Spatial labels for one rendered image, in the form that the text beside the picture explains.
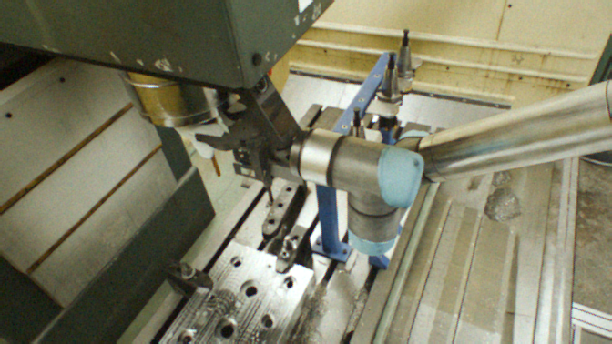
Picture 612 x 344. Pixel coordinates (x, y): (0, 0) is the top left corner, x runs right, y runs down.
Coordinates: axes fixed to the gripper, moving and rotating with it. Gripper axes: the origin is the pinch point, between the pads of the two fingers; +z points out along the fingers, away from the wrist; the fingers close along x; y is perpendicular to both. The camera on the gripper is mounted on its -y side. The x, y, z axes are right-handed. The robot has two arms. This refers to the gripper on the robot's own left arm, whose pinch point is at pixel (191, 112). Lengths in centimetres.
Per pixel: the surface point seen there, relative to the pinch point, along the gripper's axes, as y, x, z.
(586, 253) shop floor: 143, 118, -99
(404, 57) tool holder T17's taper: 18, 55, -19
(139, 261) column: 67, 0, 43
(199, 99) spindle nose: -7.3, -4.8, -7.4
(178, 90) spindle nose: -9.3, -6.3, -5.8
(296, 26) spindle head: -17.8, -2.2, -21.3
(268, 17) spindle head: -21.0, -7.1, -21.2
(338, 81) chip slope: 60, 100, 19
